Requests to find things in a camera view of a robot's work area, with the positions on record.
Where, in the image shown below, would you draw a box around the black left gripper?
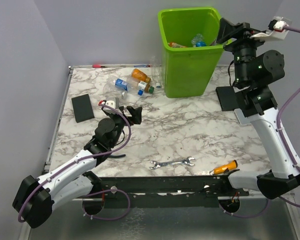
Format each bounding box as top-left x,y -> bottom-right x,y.
107,106 -> 142,148

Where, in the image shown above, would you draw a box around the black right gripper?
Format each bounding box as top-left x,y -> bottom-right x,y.
215,17 -> 270,86

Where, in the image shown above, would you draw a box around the brown tea bottle green cap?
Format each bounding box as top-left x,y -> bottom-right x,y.
126,76 -> 155,94

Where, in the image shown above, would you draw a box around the clear bottle blue label back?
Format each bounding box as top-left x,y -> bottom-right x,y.
102,75 -> 144,100

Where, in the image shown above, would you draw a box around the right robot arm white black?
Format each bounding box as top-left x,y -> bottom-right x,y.
216,16 -> 300,200

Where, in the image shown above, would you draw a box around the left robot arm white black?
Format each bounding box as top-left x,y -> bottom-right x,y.
12,101 -> 143,228

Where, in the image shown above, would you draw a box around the green plastic bin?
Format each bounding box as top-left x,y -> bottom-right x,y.
157,6 -> 224,98

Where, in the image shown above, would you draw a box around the tall clear bottle by bin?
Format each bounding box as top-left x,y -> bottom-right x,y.
150,56 -> 163,89

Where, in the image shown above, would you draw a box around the clear bottle light-blue label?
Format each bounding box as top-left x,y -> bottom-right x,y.
191,33 -> 207,47

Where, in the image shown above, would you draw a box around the orange juice bottle back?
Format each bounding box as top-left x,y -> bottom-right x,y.
131,68 -> 151,84

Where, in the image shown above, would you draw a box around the blue marker pen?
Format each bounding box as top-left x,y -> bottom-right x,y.
133,64 -> 151,68

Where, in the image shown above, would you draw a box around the black flat box left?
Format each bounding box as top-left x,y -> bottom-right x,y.
71,94 -> 95,123

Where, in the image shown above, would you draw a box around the black flat box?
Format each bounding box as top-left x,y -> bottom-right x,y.
71,94 -> 95,123
215,86 -> 239,112

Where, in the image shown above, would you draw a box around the silver open-end wrench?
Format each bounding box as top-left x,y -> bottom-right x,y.
149,156 -> 196,170

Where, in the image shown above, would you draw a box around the orange bottle at front edge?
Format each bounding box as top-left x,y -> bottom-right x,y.
168,42 -> 187,48

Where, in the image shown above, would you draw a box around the red marker pen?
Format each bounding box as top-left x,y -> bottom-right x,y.
92,64 -> 107,69

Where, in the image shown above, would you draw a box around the black flat box right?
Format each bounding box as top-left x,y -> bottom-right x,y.
215,86 -> 239,112

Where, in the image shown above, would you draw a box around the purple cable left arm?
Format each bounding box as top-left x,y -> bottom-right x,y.
17,104 -> 132,222

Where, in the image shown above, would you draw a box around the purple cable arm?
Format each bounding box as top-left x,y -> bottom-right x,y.
276,24 -> 300,209
17,104 -> 132,222

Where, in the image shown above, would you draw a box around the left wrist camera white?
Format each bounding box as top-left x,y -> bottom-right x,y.
98,97 -> 120,112

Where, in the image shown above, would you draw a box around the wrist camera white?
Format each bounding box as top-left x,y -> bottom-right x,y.
250,16 -> 292,42
98,97 -> 120,112

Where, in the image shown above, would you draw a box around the blue handle pliers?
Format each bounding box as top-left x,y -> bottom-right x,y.
108,154 -> 126,159

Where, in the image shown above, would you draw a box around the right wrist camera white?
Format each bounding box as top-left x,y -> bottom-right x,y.
250,16 -> 292,42

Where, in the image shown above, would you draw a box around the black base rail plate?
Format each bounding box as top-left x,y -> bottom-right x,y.
39,173 -> 281,208

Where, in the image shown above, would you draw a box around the orange handle screwdriver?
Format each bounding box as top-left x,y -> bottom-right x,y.
209,160 -> 238,175

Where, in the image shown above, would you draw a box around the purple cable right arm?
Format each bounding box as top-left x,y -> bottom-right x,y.
276,24 -> 300,209

